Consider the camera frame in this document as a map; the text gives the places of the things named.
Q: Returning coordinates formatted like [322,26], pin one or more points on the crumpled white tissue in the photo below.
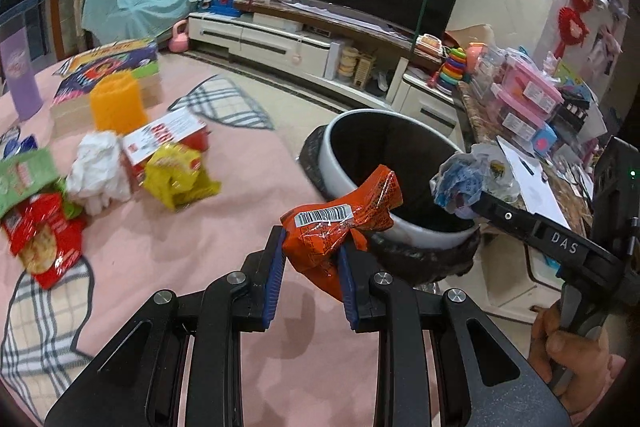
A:
[97,172]

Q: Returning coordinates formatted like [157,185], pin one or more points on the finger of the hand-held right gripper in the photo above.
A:
[555,239]

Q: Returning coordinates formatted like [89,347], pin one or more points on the orange ribbed cup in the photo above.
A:
[117,104]

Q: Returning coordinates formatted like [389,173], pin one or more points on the pink plastic storage box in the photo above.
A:
[515,119]
[532,84]

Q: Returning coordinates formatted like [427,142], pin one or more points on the orange snack wrapper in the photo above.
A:
[325,232]

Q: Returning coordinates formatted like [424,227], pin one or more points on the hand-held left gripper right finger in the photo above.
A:
[351,292]

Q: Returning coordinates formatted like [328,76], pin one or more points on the white paper sheet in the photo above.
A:
[535,179]

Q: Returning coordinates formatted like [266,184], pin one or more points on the marble top side table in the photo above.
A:
[480,127]

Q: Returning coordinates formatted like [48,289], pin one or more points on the blue snack packet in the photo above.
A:
[15,147]

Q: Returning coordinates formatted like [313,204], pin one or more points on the white trash bin black bag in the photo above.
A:
[334,167]

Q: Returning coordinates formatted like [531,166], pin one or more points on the pink kettlebell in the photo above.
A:
[178,41]

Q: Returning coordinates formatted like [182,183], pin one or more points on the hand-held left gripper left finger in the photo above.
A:
[272,279]

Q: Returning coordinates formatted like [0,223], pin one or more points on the red white milk carton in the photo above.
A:
[165,132]

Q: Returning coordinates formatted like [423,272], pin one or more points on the white television cabinet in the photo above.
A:
[260,42]

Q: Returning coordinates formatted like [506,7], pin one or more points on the purple tumbler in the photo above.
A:
[22,77]

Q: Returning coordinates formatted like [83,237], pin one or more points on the green snack packet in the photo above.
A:
[25,177]

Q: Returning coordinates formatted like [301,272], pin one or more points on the person's right hand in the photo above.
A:
[575,357]

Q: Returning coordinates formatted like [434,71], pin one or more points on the white security camera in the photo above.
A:
[611,2]

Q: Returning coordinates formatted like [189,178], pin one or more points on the teal cloth cover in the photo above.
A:
[135,2]

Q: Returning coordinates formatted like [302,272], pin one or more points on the blue white wrapper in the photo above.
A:
[460,177]

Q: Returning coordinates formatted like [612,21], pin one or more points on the colourful picture book box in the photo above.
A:
[115,57]

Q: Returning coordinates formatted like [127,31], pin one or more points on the red snack packet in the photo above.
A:
[45,237]

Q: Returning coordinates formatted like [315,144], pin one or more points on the red white toy phone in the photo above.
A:
[429,46]

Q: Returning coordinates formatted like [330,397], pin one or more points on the pink printed tablecloth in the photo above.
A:
[240,187]

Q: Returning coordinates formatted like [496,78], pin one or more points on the yellow snack packet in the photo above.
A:
[175,177]

